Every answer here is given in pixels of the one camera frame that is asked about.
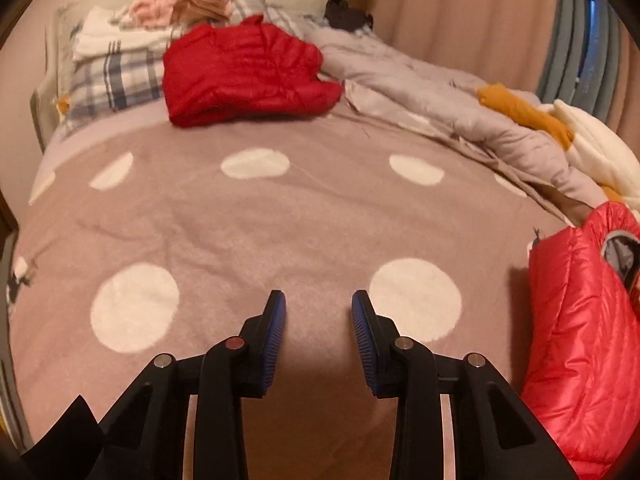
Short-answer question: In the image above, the polka dot blanket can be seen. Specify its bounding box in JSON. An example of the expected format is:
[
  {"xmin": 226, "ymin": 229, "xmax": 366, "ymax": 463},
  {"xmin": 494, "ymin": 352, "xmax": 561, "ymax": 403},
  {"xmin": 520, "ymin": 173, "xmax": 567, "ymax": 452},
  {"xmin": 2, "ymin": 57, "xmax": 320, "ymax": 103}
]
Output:
[{"xmin": 10, "ymin": 105, "xmax": 591, "ymax": 480}]

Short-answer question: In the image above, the mustard cloth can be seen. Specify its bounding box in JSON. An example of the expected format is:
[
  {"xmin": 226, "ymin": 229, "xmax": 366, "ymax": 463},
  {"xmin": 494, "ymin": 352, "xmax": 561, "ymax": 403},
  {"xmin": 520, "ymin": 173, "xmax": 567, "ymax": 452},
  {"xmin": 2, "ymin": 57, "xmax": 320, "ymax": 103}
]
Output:
[{"xmin": 475, "ymin": 82, "xmax": 576, "ymax": 152}]

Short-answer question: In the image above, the folded red puffer jacket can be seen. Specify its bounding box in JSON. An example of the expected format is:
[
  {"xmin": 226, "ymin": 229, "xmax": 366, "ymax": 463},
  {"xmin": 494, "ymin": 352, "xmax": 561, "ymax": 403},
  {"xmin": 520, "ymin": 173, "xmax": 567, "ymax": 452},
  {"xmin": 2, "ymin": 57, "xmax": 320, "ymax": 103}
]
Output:
[{"xmin": 163, "ymin": 14, "xmax": 345, "ymax": 128}]

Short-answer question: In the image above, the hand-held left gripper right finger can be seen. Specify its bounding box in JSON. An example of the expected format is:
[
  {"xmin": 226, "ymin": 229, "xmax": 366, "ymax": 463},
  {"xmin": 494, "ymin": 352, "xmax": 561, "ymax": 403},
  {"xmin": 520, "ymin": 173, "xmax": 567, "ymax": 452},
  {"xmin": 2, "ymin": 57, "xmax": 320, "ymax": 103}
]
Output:
[{"xmin": 351, "ymin": 289, "xmax": 581, "ymax": 480}]

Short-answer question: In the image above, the black cloth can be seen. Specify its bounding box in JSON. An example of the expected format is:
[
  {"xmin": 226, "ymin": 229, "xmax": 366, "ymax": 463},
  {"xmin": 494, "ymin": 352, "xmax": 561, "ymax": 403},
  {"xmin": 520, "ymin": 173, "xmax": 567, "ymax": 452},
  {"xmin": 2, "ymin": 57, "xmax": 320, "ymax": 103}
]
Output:
[{"xmin": 324, "ymin": 0, "xmax": 375, "ymax": 31}]

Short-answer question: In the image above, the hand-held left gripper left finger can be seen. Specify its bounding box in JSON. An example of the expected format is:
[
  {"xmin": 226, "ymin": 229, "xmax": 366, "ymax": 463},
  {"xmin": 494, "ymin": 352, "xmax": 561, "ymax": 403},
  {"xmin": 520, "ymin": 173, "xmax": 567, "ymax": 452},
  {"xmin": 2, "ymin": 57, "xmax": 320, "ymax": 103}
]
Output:
[{"xmin": 96, "ymin": 289, "xmax": 287, "ymax": 480}]

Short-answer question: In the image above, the grey curtain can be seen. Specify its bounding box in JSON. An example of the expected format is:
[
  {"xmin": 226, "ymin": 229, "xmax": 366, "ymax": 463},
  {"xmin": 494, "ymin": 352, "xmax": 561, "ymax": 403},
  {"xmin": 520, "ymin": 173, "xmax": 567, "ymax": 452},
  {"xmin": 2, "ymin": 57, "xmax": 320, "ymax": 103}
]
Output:
[{"xmin": 536, "ymin": 0, "xmax": 626, "ymax": 126}]

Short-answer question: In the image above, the white folded cloth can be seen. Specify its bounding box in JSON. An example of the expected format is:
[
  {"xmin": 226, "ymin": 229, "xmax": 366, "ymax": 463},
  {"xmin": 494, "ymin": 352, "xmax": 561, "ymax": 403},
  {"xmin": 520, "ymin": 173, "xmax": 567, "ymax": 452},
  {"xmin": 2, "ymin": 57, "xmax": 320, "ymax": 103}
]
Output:
[{"xmin": 75, "ymin": 7, "xmax": 186, "ymax": 58}]

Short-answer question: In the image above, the pink-red puffer jacket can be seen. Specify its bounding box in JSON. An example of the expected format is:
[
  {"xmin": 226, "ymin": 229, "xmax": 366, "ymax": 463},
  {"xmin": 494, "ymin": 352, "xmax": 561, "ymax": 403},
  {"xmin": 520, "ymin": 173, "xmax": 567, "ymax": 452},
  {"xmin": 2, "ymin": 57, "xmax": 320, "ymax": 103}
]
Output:
[{"xmin": 520, "ymin": 200, "xmax": 640, "ymax": 478}]

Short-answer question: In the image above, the pink clothes pile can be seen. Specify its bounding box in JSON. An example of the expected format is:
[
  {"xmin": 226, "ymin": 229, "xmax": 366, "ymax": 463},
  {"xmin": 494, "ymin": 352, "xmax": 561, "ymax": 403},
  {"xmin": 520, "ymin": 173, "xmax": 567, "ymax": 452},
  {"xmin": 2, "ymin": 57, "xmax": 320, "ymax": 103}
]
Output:
[{"xmin": 127, "ymin": 0, "xmax": 238, "ymax": 28}]

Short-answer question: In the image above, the pink curtain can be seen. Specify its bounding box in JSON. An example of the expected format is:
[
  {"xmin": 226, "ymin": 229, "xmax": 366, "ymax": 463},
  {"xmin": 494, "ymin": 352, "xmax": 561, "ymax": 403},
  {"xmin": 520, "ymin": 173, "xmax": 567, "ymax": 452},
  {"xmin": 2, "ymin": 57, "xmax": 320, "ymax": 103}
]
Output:
[{"xmin": 372, "ymin": 0, "xmax": 571, "ymax": 92}]

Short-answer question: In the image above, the white fleece blanket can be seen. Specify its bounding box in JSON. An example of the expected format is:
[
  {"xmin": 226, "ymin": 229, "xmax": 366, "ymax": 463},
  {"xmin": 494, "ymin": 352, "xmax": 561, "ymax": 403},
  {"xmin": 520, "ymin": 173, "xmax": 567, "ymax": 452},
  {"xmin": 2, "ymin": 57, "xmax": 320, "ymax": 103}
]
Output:
[{"xmin": 540, "ymin": 99, "xmax": 640, "ymax": 211}]

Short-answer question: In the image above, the grey quilt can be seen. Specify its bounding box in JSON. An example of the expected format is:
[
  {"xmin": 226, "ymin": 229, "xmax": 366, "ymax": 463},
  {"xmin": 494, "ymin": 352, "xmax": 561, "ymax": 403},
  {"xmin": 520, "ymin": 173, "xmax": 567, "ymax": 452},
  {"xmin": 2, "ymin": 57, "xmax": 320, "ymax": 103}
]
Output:
[{"xmin": 305, "ymin": 27, "xmax": 606, "ymax": 226}]

